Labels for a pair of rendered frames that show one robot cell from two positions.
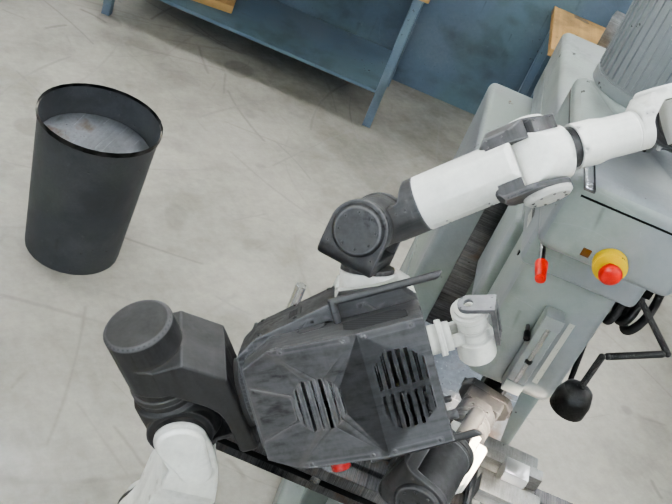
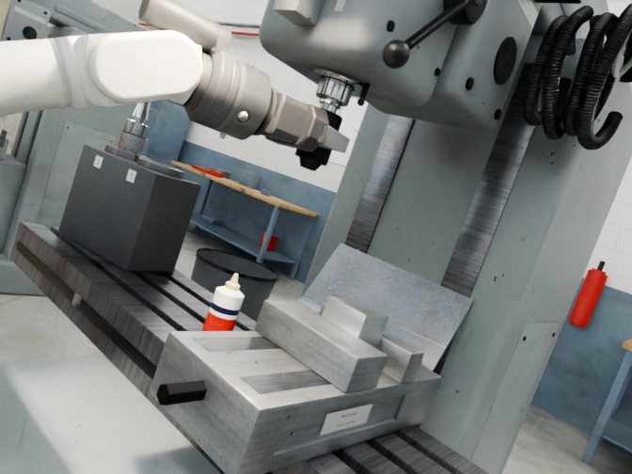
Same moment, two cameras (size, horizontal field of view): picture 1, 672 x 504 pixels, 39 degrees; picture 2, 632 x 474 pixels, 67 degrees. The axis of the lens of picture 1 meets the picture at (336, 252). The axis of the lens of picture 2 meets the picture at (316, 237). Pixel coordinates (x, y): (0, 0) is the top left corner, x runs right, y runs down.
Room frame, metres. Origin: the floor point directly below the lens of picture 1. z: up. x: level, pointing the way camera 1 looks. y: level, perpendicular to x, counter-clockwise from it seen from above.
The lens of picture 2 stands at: (1.17, -0.89, 1.16)
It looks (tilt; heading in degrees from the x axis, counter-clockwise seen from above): 5 degrees down; 38
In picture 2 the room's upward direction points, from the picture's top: 19 degrees clockwise
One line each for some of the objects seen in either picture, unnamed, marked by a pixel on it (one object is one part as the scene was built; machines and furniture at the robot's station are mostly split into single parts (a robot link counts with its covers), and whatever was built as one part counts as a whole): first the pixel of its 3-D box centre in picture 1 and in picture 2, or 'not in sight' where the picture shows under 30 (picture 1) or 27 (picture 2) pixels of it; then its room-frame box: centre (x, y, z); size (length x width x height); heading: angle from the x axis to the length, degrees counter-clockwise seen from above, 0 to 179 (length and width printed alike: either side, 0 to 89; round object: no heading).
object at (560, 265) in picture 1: (588, 224); not in sight; (1.72, -0.44, 1.68); 0.34 x 0.24 x 0.10; 0
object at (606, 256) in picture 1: (609, 265); not in sight; (1.45, -0.44, 1.76); 0.06 x 0.02 x 0.06; 90
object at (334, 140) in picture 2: not in sight; (331, 138); (1.67, -0.47, 1.23); 0.06 x 0.02 x 0.03; 165
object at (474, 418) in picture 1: (459, 434); (180, 63); (1.48, -0.38, 1.24); 0.11 x 0.11 x 0.11; 75
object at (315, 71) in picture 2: not in sight; (338, 80); (1.68, -0.44, 1.31); 0.09 x 0.09 x 0.01
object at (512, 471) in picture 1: (512, 476); (351, 328); (1.68, -0.60, 1.01); 0.06 x 0.05 x 0.06; 88
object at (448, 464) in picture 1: (428, 484); not in sight; (1.17, -0.30, 1.38); 0.12 x 0.09 x 0.14; 167
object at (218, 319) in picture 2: not in sight; (224, 310); (1.63, -0.43, 0.96); 0.04 x 0.04 x 0.11
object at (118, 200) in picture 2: not in sight; (130, 205); (1.70, -0.01, 1.00); 0.22 x 0.12 x 0.20; 100
